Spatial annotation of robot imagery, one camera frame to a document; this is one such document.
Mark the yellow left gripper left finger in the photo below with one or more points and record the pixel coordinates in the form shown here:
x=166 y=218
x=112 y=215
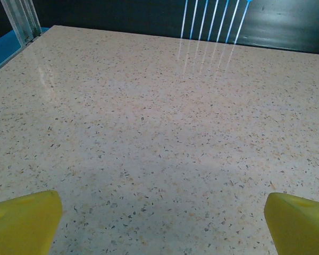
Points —
x=21 y=225

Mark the blue side panel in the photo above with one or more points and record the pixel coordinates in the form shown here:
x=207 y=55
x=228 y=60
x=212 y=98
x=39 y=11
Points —
x=2 y=50

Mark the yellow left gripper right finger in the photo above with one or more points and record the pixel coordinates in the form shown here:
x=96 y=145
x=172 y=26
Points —
x=300 y=228

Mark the aluminium frame post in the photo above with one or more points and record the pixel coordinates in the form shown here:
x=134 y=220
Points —
x=18 y=18

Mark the black backdrop with pale stripes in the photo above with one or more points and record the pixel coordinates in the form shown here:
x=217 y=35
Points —
x=122 y=13

